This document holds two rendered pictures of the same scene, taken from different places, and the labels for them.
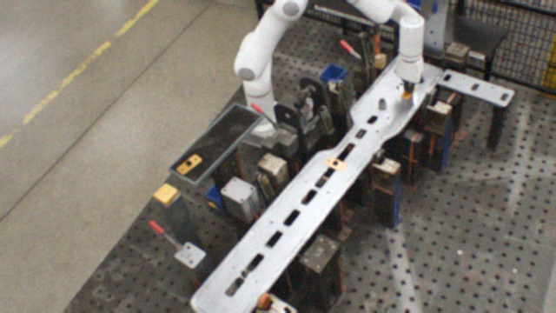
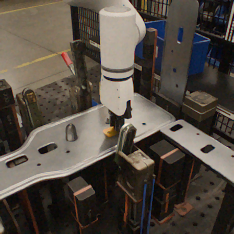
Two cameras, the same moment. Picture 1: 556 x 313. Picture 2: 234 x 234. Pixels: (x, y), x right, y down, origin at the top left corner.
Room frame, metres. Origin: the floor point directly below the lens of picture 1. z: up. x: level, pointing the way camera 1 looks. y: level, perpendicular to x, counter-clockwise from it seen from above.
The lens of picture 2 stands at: (0.92, -0.63, 1.50)
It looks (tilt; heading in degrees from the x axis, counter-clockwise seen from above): 36 degrees down; 9
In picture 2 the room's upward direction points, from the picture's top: straight up
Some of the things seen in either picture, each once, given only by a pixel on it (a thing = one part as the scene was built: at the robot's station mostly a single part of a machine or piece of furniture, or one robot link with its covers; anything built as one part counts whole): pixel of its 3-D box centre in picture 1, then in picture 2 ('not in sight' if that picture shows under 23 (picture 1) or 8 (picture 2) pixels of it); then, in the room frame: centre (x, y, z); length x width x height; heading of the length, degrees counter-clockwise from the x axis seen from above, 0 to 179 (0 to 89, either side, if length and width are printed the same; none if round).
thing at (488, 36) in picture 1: (404, 16); (163, 63); (2.04, -0.65, 1.02); 0.90 x 0.22 x 0.03; 45
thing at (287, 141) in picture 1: (290, 169); not in sight; (1.38, 0.00, 0.89); 0.13 x 0.11 x 0.38; 45
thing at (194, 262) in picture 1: (203, 282); not in sight; (0.96, 0.37, 0.88); 0.11 x 0.10 x 0.36; 45
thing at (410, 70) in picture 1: (410, 65); (117, 89); (1.56, -0.53, 1.14); 0.10 x 0.07 x 0.11; 46
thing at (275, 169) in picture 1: (279, 196); not in sight; (1.26, 0.06, 0.89); 0.13 x 0.11 x 0.38; 45
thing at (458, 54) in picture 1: (453, 82); (192, 140); (1.70, -0.77, 0.88); 0.08 x 0.08 x 0.36; 45
